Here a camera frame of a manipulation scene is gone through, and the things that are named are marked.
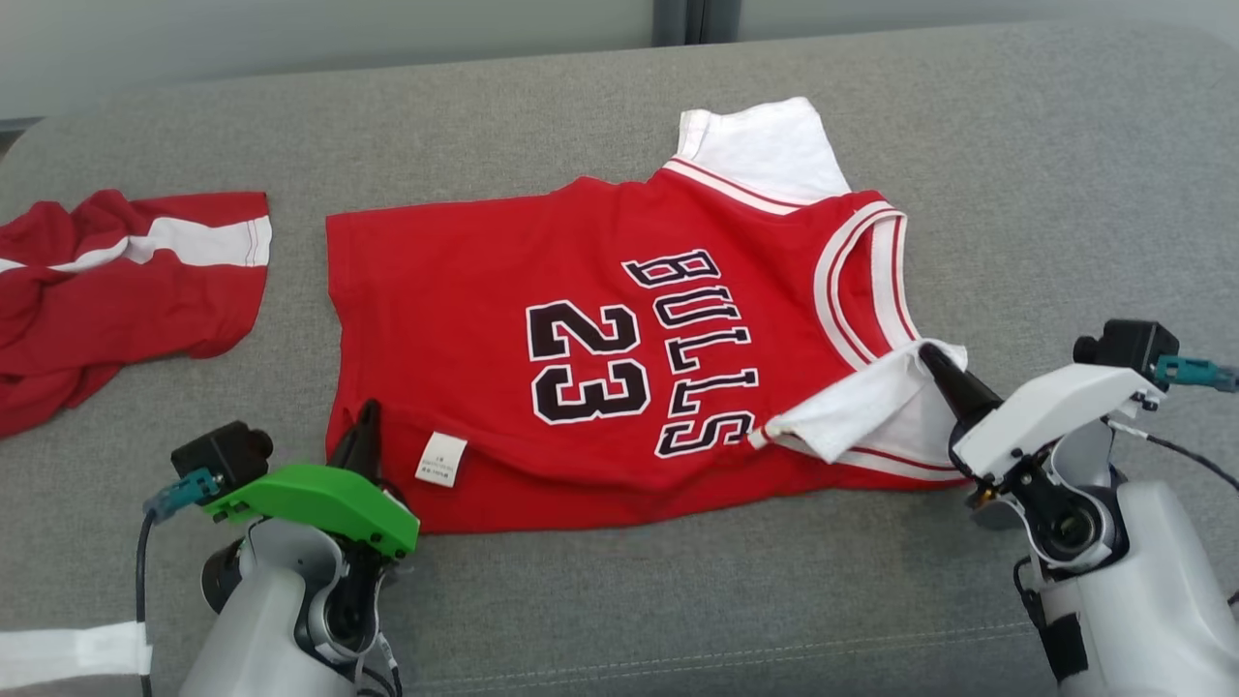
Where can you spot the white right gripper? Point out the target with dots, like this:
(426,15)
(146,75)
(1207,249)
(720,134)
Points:
(1055,407)

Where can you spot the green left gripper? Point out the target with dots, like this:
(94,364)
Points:
(310,499)

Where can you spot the red Bulls basketball jersey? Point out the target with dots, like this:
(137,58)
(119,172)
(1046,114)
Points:
(436,290)

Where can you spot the red shorts with white stripe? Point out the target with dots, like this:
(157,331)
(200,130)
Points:
(145,310)

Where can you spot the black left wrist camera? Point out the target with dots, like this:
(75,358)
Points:
(223,453)

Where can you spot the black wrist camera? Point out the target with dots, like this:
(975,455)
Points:
(223,453)
(1128,344)

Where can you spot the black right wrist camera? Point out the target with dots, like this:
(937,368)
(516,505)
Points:
(1128,344)

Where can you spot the grey partition post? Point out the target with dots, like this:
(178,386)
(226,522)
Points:
(670,19)
(721,19)

